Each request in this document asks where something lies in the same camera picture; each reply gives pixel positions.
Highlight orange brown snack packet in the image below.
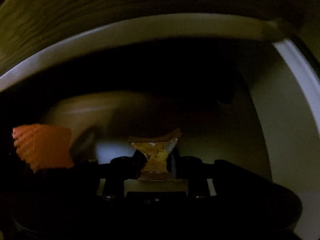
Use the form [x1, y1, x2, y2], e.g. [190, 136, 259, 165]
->
[129, 128, 182, 182]

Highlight orange mesh bag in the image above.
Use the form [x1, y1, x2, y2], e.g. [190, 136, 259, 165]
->
[12, 124, 74, 173]

